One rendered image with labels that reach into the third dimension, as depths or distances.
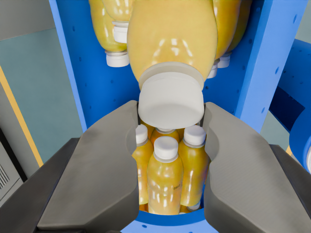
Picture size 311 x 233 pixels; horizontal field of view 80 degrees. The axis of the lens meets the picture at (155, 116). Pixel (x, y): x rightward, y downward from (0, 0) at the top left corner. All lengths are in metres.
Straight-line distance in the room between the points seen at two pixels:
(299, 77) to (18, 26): 1.17
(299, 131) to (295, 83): 0.14
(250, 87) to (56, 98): 1.71
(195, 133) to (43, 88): 1.60
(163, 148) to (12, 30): 1.00
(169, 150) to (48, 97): 1.62
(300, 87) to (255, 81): 0.44
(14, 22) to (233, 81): 1.03
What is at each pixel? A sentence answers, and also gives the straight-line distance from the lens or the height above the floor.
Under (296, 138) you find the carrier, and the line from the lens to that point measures 0.58.
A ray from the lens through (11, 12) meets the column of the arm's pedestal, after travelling 1.18.
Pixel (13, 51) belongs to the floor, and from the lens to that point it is 1.82.
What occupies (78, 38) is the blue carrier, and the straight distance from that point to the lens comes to 0.32.
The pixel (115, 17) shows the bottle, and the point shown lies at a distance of 0.26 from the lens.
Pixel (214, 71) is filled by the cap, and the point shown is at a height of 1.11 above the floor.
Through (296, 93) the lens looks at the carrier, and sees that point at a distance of 0.61.
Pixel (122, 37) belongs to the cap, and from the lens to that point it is 0.26.
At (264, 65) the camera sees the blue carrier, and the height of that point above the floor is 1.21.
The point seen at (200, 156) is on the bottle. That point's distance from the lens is 0.35.
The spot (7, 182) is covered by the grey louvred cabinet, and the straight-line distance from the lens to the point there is 2.48.
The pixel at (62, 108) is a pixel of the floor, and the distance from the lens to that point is 1.83.
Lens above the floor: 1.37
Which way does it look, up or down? 58 degrees down
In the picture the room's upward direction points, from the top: 173 degrees counter-clockwise
